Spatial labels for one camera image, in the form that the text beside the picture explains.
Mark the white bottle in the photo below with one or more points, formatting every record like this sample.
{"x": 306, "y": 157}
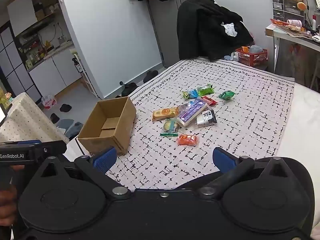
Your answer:
{"x": 314, "y": 23}

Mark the red flat packet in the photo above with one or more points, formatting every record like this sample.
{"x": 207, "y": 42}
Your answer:
{"x": 285, "y": 24}

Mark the black chunky shoe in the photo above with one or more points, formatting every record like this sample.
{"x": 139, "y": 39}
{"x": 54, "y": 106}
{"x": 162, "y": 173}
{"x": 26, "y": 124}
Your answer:
{"x": 129, "y": 89}

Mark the brown cardboard box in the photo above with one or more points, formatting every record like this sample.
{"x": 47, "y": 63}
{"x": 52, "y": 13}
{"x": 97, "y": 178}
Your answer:
{"x": 125, "y": 130}

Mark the dark green snack packet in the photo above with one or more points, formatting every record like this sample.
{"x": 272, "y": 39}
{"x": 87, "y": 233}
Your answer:
{"x": 227, "y": 95}

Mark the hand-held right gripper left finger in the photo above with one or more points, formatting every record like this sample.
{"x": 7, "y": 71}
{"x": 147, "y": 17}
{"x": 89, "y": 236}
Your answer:
{"x": 105, "y": 158}

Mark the blue green snack packet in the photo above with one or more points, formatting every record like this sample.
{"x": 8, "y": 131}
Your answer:
{"x": 191, "y": 94}

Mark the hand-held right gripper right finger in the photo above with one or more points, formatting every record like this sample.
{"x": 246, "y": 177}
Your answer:
{"x": 223, "y": 161}

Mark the red plastic basket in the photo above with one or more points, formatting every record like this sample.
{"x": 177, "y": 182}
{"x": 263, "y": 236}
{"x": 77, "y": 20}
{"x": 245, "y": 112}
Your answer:
{"x": 251, "y": 58}

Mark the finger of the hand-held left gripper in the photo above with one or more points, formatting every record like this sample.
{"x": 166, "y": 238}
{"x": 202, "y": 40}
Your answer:
{"x": 28, "y": 142}
{"x": 55, "y": 147}

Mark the person's left hand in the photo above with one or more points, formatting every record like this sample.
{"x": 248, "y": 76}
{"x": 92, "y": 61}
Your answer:
{"x": 7, "y": 205}

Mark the light green snack packet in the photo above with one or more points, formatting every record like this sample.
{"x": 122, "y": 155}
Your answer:
{"x": 206, "y": 90}

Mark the white desk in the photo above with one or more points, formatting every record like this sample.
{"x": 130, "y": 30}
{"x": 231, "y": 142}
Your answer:
{"x": 282, "y": 36}

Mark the orange red snack packet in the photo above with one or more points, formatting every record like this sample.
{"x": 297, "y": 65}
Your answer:
{"x": 187, "y": 140}

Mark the black coat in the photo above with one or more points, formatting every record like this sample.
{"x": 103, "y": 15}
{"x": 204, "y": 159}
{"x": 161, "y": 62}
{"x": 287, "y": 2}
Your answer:
{"x": 205, "y": 25}

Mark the orange cracker packet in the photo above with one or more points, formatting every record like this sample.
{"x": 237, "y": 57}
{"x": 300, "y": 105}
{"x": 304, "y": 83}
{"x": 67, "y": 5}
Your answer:
{"x": 165, "y": 113}

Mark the white mattress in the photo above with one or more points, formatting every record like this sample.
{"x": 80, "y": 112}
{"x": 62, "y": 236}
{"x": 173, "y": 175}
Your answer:
{"x": 305, "y": 120}

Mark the grey drawer organizer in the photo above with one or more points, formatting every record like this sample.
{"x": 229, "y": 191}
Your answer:
{"x": 280, "y": 7}

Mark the black white snack packet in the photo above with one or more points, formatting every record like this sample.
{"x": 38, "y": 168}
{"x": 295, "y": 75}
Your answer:
{"x": 207, "y": 117}

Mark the white kitchen cabinet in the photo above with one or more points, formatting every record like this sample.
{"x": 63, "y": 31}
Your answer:
{"x": 55, "y": 75}

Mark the pack of water bottles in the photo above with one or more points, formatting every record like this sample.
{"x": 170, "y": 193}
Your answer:
{"x": 48, "y": 102}

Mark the dotted tablecloth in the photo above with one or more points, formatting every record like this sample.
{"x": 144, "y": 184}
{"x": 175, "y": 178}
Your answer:
{"x": 27, "y": 120}

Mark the grey door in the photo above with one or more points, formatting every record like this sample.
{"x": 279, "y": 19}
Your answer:
{"x": 167, "y": 30}

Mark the glass jug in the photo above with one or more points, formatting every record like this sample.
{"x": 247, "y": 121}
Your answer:
{"x": 62, "y": 40}

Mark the person's dark pants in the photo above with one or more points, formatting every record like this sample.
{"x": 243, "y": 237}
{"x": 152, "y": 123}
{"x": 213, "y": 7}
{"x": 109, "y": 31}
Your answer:
{"x": 307, "y": 185}

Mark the black spray bottle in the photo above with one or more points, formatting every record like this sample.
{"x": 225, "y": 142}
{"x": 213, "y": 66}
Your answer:
{"x": 78, "y": 66}

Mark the white cloth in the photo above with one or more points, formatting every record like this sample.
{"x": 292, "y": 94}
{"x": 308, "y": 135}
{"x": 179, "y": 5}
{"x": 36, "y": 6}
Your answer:
{"x": 229, "y": 29}

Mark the black slipper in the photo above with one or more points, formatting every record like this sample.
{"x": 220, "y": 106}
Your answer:
{"x": 54, "y": 118}
{"x": 151, "y": 76}
{"x": 66, "y": 108}

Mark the orange ball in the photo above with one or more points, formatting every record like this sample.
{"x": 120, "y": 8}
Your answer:
{"x": 301, "y": 6}

